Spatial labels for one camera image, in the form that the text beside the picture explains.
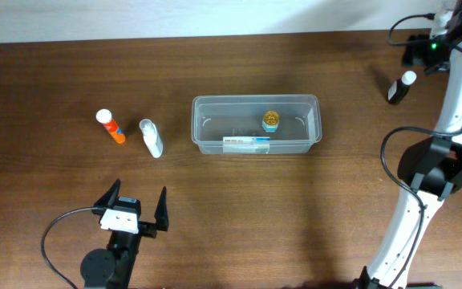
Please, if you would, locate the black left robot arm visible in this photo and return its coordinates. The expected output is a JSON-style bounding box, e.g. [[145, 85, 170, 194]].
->
[[80, 180, 169, 289]]

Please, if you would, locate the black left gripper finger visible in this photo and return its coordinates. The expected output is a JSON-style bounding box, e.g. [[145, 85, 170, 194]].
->
[[154, 186, 169, 232], [94, 179, 121, 209]]

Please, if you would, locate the clear plastic container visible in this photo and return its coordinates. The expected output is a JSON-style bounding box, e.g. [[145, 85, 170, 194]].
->
[[191, 94, 322, 154]]

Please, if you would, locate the dark bottle white cap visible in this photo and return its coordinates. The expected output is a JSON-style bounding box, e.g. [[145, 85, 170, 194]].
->
[[387, 71, 417, 104]]

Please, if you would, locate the white green medicine box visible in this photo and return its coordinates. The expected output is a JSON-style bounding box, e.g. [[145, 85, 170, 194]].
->
[[223, 136, 270, 154]]

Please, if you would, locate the orange tube white cap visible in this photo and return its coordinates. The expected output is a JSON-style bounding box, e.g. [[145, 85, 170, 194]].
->
[[95, 108, 126, 144]]

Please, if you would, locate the white spray bottle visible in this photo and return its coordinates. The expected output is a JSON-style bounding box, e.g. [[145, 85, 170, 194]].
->
[[139, 119, 164, 158]]

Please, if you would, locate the small jar gold lid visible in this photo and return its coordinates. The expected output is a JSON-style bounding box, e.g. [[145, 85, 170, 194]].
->
[[262, 111, 280, 132]]

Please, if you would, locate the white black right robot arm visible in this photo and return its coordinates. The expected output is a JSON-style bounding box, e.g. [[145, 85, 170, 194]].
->
[[352, 0, 462, 288]]

